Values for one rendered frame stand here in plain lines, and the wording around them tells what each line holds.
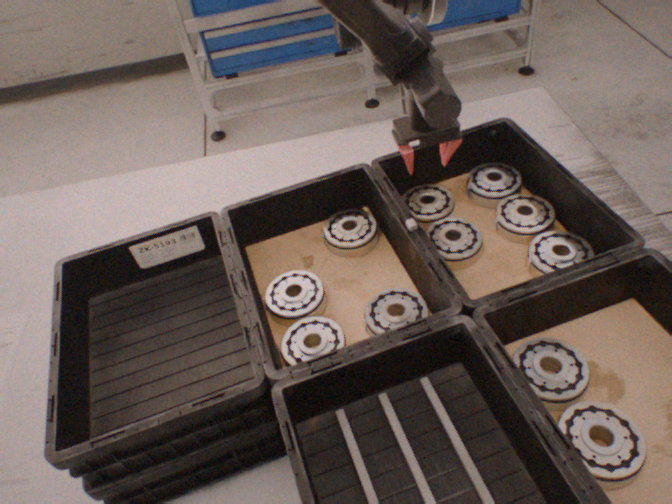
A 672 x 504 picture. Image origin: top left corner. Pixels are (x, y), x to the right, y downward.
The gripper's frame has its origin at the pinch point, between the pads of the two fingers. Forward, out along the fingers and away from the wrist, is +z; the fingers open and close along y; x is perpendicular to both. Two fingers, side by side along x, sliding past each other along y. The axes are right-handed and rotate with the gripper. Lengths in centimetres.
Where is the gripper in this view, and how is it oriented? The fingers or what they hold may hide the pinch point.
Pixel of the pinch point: (426, 165)
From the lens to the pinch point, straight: 102.8
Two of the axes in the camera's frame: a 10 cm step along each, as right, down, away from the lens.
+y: 9.7, -2.5, 0.4
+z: 1.4, 6.8, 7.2
